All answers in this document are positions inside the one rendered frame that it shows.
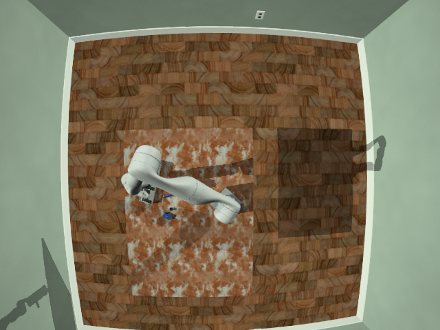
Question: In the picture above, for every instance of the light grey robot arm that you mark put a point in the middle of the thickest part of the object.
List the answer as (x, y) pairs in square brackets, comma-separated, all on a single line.
[(143, 170)]

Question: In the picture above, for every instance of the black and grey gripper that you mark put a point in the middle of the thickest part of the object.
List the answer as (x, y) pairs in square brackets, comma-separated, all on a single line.
[(143, 193)]

